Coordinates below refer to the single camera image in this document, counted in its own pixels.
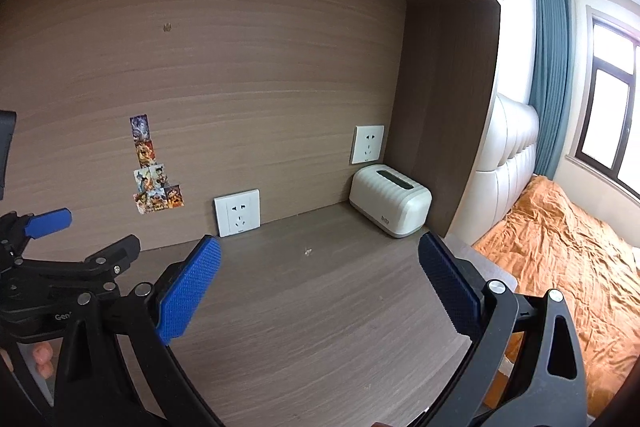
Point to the beige padded headboard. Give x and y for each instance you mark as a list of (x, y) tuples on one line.
[(507, 167)]

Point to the person's left hand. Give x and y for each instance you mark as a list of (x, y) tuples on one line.
[(44, 357)]

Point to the orange bed blanket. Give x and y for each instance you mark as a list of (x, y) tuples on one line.
[(565, 267)]

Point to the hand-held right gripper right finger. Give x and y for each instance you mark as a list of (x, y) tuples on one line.
[(447, 279)]

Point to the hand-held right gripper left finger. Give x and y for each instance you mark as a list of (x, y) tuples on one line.
[(187, 287)]

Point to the white tissue box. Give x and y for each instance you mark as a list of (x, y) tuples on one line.
[(390, 202)]

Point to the dark framed window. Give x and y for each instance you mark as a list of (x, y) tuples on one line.
[(612, 107)]

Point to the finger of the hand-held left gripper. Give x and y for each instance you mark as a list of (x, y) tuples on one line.
[(107, 257), (47, 223)]

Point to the white wall socket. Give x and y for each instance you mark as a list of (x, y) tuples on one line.
[(368, 144), (237, 213)]

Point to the colourful wall stickers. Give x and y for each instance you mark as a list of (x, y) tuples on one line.
[(152, 177)]

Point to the blue curtain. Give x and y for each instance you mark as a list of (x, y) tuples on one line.
[(550, 72)]

